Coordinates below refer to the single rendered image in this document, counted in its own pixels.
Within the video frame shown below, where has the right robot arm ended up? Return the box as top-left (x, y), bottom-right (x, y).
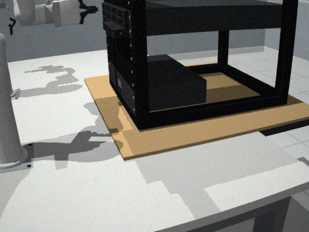
top-left (0, 0), bottom-right (62, 169)

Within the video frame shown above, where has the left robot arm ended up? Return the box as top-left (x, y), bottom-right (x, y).
top-left (0, 0), bottom-right (17, 97)

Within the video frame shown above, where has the tan flat board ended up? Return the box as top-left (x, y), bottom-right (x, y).
top-left (84, 72), bottom-right (309, 161)

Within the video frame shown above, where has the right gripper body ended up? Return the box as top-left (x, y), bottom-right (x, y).
top-left (53, 0), bottom-right (80, 25)

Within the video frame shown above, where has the black metal rack frame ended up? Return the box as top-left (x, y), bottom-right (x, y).
top-left (104, 0), bottom-right (298, 131)

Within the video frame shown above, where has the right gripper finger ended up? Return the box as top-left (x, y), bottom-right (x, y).
top-left (79, 9), bottom-right (98, 24)
top-left (78, 0), bottom-right (98, 10)

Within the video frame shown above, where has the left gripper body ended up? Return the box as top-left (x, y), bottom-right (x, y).
top-left (0, 8), bottom-right (10, 27)

